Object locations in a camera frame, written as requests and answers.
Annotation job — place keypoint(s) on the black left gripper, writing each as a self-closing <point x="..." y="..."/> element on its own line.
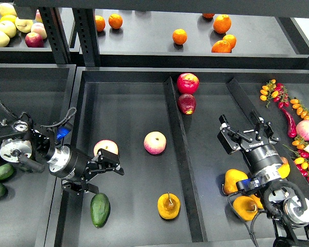
<point x="70" y="164"/>

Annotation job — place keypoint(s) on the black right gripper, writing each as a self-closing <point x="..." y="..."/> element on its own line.
<point x="257" y="157"/>

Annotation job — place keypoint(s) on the dark green avocado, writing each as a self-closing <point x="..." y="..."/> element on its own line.
<point x="100" y="209"/>

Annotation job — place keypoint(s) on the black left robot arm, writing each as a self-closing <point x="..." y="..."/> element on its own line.
<point x="40" y="147"/>

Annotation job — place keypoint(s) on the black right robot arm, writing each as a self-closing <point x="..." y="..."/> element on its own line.
<point x="283" y="201"/>

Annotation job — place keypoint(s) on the pink apple left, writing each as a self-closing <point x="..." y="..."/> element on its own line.
<point x="106" y="144"/>

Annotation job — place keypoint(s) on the pink apple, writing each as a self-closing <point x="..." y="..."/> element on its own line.
<point x="155" y="142"/>
<point x="106" y="144"/>

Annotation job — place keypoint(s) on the red chili pepper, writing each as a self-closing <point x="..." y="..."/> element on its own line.
<point x="291" y="125"/>

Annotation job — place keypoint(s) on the cherry tomato bunch top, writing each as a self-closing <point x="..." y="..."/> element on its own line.
<point x="274" y="92"/>

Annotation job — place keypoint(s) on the cherry tomato bunch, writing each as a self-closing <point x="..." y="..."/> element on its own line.
<point x="299" y="155"/>
<point x="274" y="92"/>

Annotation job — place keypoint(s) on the orange cherry tomato vine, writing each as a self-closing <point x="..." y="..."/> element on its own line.
<point x="301" y="110"/>

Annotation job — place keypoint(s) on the pink apple right tray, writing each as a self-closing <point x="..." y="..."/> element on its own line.
<point x="302" y="129"/>

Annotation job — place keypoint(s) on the cherry tomato bunch bottom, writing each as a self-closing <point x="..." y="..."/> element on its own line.
<point x="299" y="155"/>

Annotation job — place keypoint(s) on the dark red apple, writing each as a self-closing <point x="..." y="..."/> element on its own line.
<point x="186" y="104"/>

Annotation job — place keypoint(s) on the pink apple centre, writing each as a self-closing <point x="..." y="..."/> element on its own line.
<point x="155" y="142"/>

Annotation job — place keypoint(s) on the bright red apple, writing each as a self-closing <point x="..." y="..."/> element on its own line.
<point x="187" y="83"/>

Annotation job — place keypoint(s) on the black middle tray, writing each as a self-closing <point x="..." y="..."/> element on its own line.
<point x="124" y="105"/>

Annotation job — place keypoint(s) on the black tray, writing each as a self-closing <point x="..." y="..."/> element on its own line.
<point x="29" y="210"/>
<point x="124" y="105"/>

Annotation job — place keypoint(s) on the orange front right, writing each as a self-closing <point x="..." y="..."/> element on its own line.
<point x="221" y="46"/>

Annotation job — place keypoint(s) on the black left tray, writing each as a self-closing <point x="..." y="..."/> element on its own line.
<point x="29" y="210"/>

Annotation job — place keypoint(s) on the orange right small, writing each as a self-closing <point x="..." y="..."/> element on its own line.
<point x="231" y="39"/>

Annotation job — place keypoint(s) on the large orange upper right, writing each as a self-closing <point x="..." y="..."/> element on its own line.
<point x="222" y="23"/>

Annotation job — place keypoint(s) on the orange centre shelf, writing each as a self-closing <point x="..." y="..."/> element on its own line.
<point x="179" y="36"/>

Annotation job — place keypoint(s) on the orange under shelf beam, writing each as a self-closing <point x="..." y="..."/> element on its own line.
<point x="208" y="15"/>

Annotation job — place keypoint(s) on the black upper shelf right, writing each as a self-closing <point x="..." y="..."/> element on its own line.
<point x="145" y="40"/>

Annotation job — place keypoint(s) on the red apple on shelf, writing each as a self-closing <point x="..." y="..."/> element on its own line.
<point x="34" y="40"/>

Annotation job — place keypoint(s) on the orange left cut off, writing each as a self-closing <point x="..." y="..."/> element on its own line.
<point x="100" y="23"/>

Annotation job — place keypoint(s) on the pale peach on shelf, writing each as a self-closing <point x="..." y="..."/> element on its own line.
<point x="39" y="29"/>

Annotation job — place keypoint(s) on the black perforated shelf post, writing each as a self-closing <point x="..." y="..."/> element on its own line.
<point x="87" y="32"/>

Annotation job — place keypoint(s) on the black perforated post left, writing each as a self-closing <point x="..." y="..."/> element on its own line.
<point x="52" y="21"/>

